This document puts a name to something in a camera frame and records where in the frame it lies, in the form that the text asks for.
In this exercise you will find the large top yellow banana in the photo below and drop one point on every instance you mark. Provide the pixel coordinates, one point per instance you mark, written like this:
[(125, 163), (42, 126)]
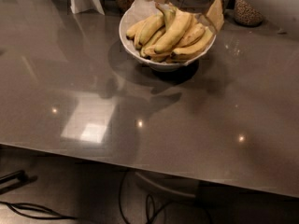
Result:
[(175, 32)]

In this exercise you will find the white paper bowl liner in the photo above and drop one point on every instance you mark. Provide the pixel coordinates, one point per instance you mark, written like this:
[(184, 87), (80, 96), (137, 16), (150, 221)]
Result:
[(139, 10)]

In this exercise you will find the green stemmed back banana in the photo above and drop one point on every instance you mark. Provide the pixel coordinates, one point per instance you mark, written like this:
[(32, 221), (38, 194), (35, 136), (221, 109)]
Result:
[(169, 15)]

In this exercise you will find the right edge yellow banana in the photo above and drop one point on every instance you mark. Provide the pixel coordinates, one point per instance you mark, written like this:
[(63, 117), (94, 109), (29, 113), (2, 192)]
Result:
[(193, 50)]

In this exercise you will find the middle right yellow banana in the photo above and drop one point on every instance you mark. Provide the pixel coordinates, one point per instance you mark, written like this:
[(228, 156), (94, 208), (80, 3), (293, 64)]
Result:
[(192, 35)]

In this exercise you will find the left upper yellow banana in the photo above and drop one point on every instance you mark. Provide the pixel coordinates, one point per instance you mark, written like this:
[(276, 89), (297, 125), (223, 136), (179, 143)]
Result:
[(151, 26)]

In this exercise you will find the white ceramic bowl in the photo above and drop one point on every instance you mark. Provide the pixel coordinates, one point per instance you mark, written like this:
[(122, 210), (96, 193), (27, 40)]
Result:
[(160, 67)]

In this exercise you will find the far left yellow banana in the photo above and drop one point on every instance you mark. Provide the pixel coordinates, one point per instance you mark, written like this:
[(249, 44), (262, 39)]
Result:
[(134, 29)]

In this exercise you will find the lower left yellow banana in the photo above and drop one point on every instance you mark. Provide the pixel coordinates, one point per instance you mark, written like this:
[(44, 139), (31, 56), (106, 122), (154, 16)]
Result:
[(148, 49)]

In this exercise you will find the right glass grain jar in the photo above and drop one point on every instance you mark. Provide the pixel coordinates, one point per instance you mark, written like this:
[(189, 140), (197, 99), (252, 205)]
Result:
[(245, 14)]

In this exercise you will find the table pedestal base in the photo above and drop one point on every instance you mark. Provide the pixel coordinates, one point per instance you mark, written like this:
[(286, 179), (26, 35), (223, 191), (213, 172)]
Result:
[(169, 186)]

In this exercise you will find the dark metal floor bracket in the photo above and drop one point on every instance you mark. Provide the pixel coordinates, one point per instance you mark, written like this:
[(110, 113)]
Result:
[(15, 180)]

